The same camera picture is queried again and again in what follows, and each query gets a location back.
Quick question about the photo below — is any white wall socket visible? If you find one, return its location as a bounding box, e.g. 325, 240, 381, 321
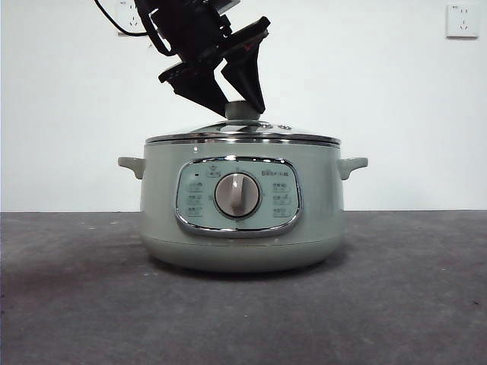
446, 3, 480, 40
116, 0, 151, 37

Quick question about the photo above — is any black cable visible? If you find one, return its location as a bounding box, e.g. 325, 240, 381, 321
93, 0, 152, 38

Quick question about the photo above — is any pale green electric pot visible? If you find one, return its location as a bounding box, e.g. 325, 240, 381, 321
116, 139, 369, 273

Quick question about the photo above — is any glass lid with green knob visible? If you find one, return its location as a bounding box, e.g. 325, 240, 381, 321
145, 100, 341, 148

